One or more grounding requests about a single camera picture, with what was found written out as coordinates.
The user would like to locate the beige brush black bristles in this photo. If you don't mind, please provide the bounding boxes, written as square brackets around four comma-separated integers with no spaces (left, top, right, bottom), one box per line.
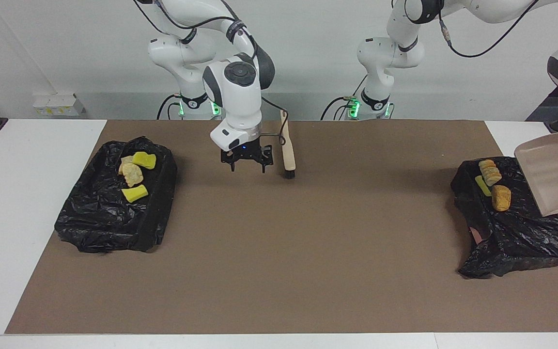
[279,111,296,179]

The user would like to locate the yellow sponge piece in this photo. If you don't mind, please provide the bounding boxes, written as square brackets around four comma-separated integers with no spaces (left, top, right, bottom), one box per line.
[132,151,157,170]
[474,175,493,197]
[121,184,149,203]

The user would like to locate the brown foam bread roll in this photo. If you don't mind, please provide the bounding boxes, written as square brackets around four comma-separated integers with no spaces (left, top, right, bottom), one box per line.
[491,185,512,212]

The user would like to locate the beige plastic dustpan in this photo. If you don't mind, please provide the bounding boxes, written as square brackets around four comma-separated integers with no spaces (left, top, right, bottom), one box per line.
[514,132,558,217]

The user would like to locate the crumpled black trash bag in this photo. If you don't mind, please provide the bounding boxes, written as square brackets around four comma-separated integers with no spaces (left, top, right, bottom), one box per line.
[54,136,178,254]
[450,156,558,279]

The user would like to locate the brown paper table mat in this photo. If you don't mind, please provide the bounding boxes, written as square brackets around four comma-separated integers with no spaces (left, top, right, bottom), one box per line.
[5,120,558,334]

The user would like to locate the white power strip box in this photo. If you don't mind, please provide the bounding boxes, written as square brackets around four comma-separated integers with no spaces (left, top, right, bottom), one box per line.
[32,93,86,117]

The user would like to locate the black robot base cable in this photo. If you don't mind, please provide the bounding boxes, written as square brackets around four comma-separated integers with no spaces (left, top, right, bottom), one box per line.
[156,94,183,120]
[320,78,369,121]

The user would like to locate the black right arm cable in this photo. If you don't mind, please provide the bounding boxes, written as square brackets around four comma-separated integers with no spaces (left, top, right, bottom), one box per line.
[134,0,289,146]

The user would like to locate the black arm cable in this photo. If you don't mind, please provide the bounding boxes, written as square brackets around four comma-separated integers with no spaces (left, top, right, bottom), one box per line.
[436,0,541,59]
[134,0,289,146]

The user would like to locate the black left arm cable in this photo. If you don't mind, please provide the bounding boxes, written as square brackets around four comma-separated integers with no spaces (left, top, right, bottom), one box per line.
[436,0,541,59]

